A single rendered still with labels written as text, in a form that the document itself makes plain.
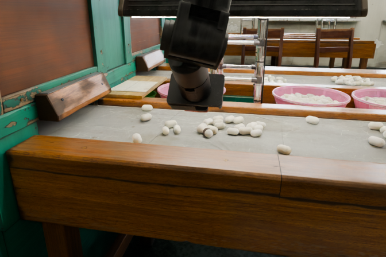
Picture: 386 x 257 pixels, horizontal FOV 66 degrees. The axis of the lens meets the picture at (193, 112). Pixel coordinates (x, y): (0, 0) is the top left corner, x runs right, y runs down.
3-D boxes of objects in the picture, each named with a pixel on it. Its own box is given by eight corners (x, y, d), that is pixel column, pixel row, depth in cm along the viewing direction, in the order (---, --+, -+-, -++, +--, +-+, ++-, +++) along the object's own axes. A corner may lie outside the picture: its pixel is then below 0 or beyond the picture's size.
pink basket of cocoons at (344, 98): (363, 128, 101) (369, 101, 98) (291, 134, 97) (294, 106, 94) (318, 105, 126) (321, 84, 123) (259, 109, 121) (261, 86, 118)
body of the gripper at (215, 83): (173, 76, 58) (165, 55, 52) (225, 78, 57) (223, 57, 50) (168, 106, 56) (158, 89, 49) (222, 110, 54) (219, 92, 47)
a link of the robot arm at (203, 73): (163, 69, 44) (201, 71, 43) (172, 30, 46) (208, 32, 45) (172, 90, 50) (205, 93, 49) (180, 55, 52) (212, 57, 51)
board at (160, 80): (142, 98, 103) (142, 95, 103) (101, 96, 106) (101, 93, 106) (167, 79, 134) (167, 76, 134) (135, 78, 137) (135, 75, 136)
